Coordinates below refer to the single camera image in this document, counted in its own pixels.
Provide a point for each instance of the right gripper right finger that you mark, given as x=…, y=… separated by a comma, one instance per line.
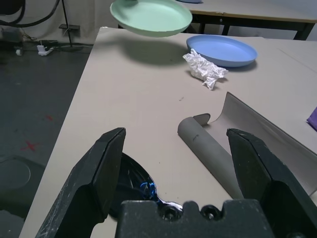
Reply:
x=262, y=173

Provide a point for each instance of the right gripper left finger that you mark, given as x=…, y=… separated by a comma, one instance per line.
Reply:
x=81, y=188

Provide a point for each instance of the black sunglasses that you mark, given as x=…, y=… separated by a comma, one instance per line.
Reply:
x=135, y=173

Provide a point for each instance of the grey glasses case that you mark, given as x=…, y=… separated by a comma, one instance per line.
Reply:
x=205, y=148

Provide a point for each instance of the white tissue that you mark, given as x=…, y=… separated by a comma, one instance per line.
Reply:
x=205, y=69

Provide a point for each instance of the green plastic plate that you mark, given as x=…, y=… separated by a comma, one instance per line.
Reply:
x=151, y=15

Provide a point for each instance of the purple tissue pack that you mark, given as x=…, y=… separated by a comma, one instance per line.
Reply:
x=312, y=119

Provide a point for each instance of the blue plastic plate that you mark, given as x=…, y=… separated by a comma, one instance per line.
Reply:
x=223, y=49

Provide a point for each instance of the white power strip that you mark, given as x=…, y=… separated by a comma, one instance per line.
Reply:
x=43, y=50

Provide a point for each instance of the black floor stand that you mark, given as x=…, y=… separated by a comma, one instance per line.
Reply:
x=69, y=27

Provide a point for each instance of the beige side table black frame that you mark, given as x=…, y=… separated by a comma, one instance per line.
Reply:
x=260, y=10

